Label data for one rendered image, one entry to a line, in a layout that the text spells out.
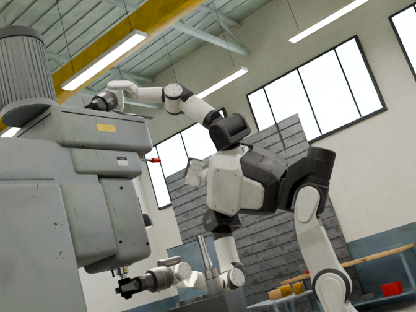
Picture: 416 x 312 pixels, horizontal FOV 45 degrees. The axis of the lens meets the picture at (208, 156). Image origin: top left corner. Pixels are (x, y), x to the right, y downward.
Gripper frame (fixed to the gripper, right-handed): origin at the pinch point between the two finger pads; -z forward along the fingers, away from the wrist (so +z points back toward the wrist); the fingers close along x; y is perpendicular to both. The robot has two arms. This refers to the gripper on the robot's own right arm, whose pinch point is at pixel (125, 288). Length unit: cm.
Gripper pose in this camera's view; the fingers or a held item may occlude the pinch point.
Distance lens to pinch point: 190.5
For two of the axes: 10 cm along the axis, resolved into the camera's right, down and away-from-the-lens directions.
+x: 5.8, -3.7, -7.2
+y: 2.9, 9.3, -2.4
